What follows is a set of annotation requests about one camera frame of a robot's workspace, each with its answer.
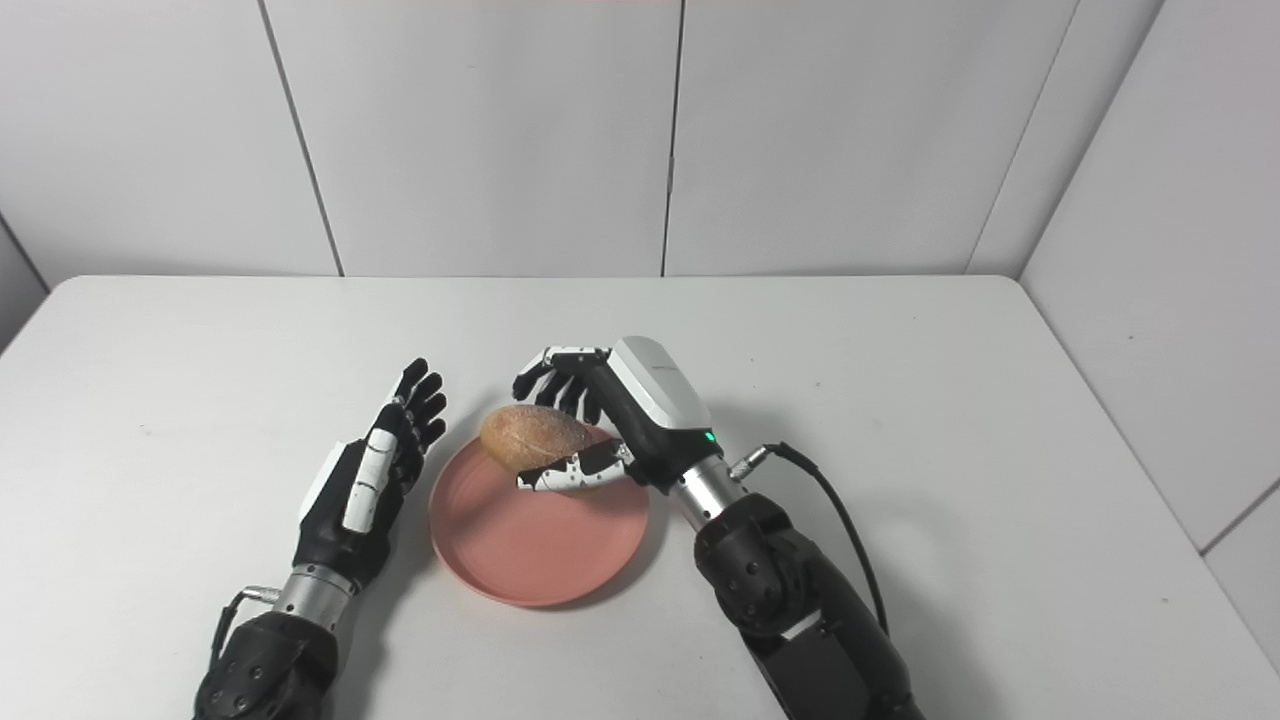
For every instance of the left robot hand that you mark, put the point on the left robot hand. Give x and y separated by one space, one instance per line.
365 490

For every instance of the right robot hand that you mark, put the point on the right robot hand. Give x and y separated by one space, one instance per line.
625 420

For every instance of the bread roll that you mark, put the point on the bread roll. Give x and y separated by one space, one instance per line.
533 436

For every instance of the pink plate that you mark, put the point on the pink plate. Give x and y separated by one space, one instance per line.
535 540

